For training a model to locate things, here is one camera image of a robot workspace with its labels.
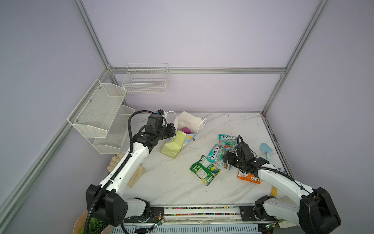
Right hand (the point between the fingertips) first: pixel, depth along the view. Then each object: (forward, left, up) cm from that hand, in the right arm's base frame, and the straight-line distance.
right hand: (225, 159), depth 87 cm
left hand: (+9, +30, +18) cm, 36 cm away
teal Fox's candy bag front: (+5, +5, -4) cm, 8 cm away
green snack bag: (-5, +13, -3) cm, 14 cm away
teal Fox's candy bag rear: (+14, -4, -3) cm, 15 cm away
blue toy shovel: (+10, -31, -6) cm, 33 cm away
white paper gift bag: (+22, +24, +13) cm, 35 cm away
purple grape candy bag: (+18, +24, +7) cm, 30 cm away
